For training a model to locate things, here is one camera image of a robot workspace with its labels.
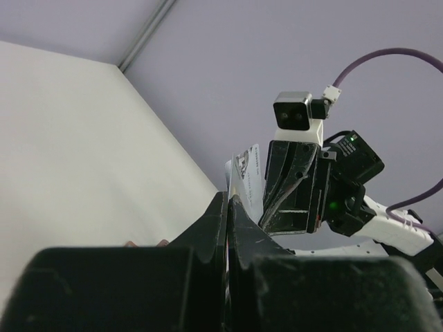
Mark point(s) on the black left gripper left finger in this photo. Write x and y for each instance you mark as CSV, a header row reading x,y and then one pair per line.
x,y
179,287

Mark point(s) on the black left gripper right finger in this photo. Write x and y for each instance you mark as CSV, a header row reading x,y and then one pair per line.
x,y
274,290

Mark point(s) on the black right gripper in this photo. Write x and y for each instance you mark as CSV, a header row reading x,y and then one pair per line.
x,y
297,179

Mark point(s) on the silver VIP card 88888819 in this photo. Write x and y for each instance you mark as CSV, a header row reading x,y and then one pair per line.
x,y
244,178

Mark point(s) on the tan leather card holder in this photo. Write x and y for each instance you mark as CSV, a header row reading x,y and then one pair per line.
x,y
161,244

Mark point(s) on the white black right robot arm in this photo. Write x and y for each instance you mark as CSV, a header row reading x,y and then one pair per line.
x,y
350,212

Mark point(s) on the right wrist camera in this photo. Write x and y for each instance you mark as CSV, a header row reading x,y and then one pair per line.
x,y
300,116

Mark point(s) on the right aluminium frame post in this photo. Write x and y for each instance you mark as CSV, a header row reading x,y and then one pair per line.
x,y
143,36

